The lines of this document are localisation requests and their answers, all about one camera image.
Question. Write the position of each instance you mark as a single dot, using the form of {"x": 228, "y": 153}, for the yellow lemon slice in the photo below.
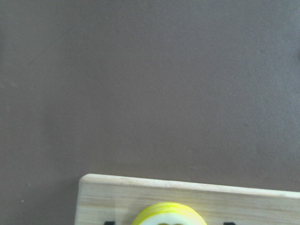
{"x": 168, "y": 213}

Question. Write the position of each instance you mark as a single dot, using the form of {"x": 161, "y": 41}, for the wooden cutting board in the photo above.
{"x": 120, "y": 199}

